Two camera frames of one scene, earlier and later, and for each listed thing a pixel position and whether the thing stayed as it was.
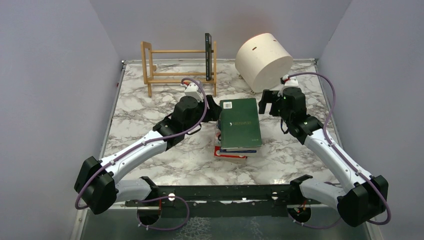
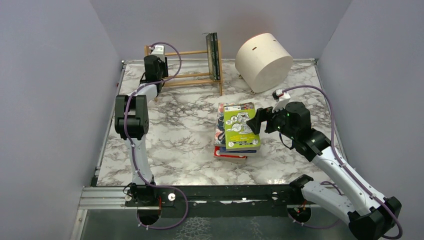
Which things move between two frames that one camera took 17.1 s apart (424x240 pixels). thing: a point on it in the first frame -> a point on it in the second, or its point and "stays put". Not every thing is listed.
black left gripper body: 212,110 -> 164,67
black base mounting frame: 244,201 stays put
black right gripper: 269,100 -> 268,119
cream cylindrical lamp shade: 262,61 stays put
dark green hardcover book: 208,56 -> 217,71
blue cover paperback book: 222,151 stays put
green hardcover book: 239,123 -> 210,42
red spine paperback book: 217,156 stays put
